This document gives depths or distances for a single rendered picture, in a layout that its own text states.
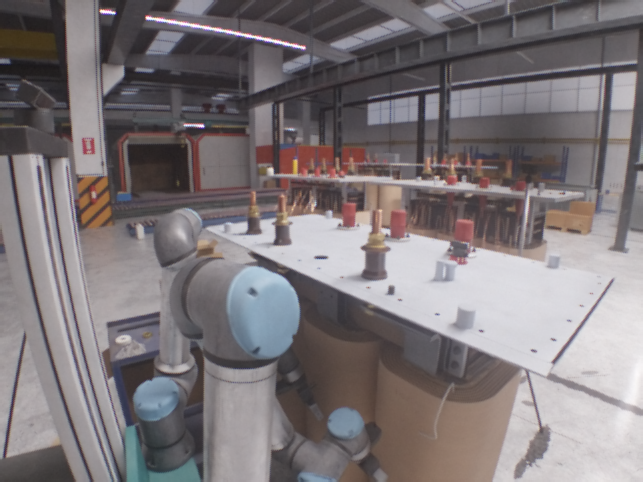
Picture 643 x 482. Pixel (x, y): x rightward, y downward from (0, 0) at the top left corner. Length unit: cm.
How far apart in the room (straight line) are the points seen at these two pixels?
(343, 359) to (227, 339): 88
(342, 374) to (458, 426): 48
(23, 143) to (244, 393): 51
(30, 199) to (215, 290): 34
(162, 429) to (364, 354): 74
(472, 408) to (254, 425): 69
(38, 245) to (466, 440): 114
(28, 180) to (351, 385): 117
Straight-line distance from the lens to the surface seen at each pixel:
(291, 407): 189
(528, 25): 971
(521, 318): 89
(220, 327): 47
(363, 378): 135
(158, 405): 122
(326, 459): 92
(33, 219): 66
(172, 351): 130
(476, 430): 114
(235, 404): 51
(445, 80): 1101
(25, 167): 65
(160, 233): 103
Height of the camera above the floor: 171
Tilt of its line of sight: 13 degrees down
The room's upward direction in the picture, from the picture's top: straight up
